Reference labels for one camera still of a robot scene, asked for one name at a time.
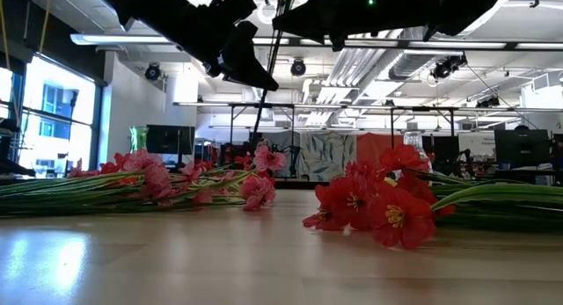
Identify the white sign board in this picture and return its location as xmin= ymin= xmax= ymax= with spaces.
xmin=457 ymin=131 xmax=496 ymax=159

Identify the white ceiling light strip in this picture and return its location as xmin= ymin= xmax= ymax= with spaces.
xmin=69 ymin=33 xmax=173 ymax=46

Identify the long ceiling light bar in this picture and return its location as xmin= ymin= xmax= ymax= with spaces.
xmin=252 ymin=36 xmax=563 ymax=51

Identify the leaf print cloth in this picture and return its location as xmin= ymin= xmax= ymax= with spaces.
xmin=298 ymin=131 xmax=358 ymax=182

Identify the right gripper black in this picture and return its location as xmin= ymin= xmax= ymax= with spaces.
xmin=272 ymin=0 xmax=441 ymax=52

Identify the grey cloth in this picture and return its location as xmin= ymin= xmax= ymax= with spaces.
xmin=262 ymin=131 xmax=303 ymax=178

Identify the white ring ceiling fixture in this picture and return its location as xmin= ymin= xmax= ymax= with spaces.
xmin=257 ymin=0 xmax=282 ymax=25

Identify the orange cloth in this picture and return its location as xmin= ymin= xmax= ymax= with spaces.
xmin=355 ymin=132 xmax=406 ymax=165

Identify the black monitor screen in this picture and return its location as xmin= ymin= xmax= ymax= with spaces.
xmin=494 ymin=128 xmax=551 ymax=168
xmin=433 ymin=135 xmax=461 ymax=163
xmin=146 ymin=124 xmax=196 ymax=156

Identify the yellow hanging strap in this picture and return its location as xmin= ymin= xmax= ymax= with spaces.
xmin=0 ymin=0 xmax=11 ymax=71
xmin=38 ymin=0 xmax=52 ymax=54

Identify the black background rig frame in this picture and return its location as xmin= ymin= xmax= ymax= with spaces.
xmin=173 ymin=101 xmax=458 ymax=137

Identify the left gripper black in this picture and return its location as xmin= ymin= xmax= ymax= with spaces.
xmin=153 ymin=0 xmax=281 ymax=91

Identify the large bright window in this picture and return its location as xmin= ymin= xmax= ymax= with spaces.
xmin=17 ymin=54 xmax=99 ymax=174

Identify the thin black hanging cable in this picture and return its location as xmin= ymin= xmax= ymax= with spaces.
xmin=251 ymin=0 xmax=292 ymax=139

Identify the dark background desk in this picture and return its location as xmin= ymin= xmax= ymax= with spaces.
xmin=492 ymin=166 xmax=563 ymax=186

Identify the silver air duct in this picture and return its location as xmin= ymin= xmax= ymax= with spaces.
xmin=389 ymin=26 xmax=441 ymax=81

